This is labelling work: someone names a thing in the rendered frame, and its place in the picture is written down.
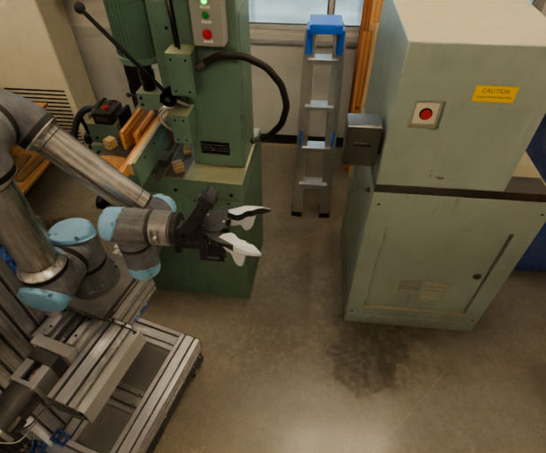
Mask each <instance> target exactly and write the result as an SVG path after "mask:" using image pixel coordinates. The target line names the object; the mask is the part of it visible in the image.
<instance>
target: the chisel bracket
mask: <svg viewBox="0 0 546 453"><path fill-rule="evenodd" d="M161 93H162V91H161V90H160V89H159V88H158V87H157V89H156V90H154V91H150V92H148V91H144V89H143V85H142V86H141V87H140V88H139V89H138V90H137V91H136V95H137V99H138V103H139V107H140V109H150V110H159V109H160V107H161V106H159V102H160V94H161Z"/></svg>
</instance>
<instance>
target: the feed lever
mask: <svg viewBox="0 0 546 453"><path fill-rule="evenodd" d="M74 9H75V11H76V12H77V13H79V14H83V15H84V16H85V17H86V18H87V19H88V20H89V21H90V22H91V23H92V24H93V25H94V26H95V27H96V28H97V29H98V30H99V31H100V32H101V33H102V34H103V35H104V36H105V37H106V38H107V39H108V40H110V41H111V42H112V43H113V44H114V45H115V46H116V47H117V48H118V49H119V50H120V51H121V52H122V53H123V54H124V55H125V56H126V57H127V58H128V59H129V60H130V61H131V62H132V63H133V64H134V65H135V66H136V67H137V68H138V69H139V70H140V71H141V72H142V73H143V74H144V75H145V76H146V77H147V78H148V79H149V80H150V81H152V82H153V83H154V84H155V85H156V86H157V87H158V88H159V89H160V90H161V91H162V93H161V94H160V101H161V103H163V104H164V105H165V106H167V107H173V106H175V104H176V103H179V104H181V105H183V106H184V107H186V108H189V107H190V105H189V104H188V103H186V102H184V101H182V100H180V99H179V98H180V96H174V95H172V92H171V86H168V87H166V88H164V87H163V86H162V85H161V84H160V83H159V82H158V81H157V80H156V79H155V78H154V77H153V76H152V75H151V74H150V73H149V72H148V71H147V70H146V69H145V68H143V67H142V66H141V65H140V64H139V63H138V62H137V61H136V60H135V59H134V58H133V57H132V56H131V55H130V54H129V53H128V52H127V51H126V50H125V49H124V48H123V47H122V46H121V45H120V44H119V43H118V42H117V41H116V40H115V39H114V38H113V37H112V36H111V35H110V34H109V33H108V32H107V31H106V30H105V29H104V28H103V27H102V26H101V25H100V24H99V23H98V22H97V21H96V20H95V19H94V18H93V17H92V16H91V15H90V14H89V13H88V12H87V11H86V10H85V5H84V4H83V3H81V2H76V3H75V4H74Z"/></svg>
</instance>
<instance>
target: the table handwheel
mask: <svg viewBox="0 0 546 453"><path fill-rule="evenodd" d="M92 108H93V106H92V105H87V106H85V107H83V108H81V109H80V110H79V111H78V112H77V114H76V116H75V117H74V120H73V123H72V128H71V135H72V136H73V137H75V138H76V139H78V130H79V125H80V122H81V123H82V124H83V126H84V128H85V131H86V133H85V134H84V141H85V143H86V144H87V145H88V147H89V148H90V149H91V150H92V147H91V144H92V143H93V140H92V138H91V135H90V133H89V130H88V127H87V126H86V123H85V120H84V118H83V117H84V116H85V114H86V113H88V112H90V110H91V109H92Z"/></svg>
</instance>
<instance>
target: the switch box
mask: <svg viewBox="0 0 546 453"><path fill-rule="evenodd" d="M200 5H209V6H210V9H206V8H200ZM189 6H190V13H191V20H192V33H193V39H194V45H195V46H211V47H225V45H226V44H227V42H228V26H227V13H226V1H225V0H207V4H202V3H201V0H189ZM203 11H207V12H208V13H209V14H210V17H209V19H207V20H206V21H211V23H201V20H205V19H203V18H202V16H201V13H202V12H203ZM204 30H210V31H211V33H212V37H211V39H210V40H213V43H208V42H204V40H206V39H204V38H203V36H202V33H203V31H204Z"/></svg>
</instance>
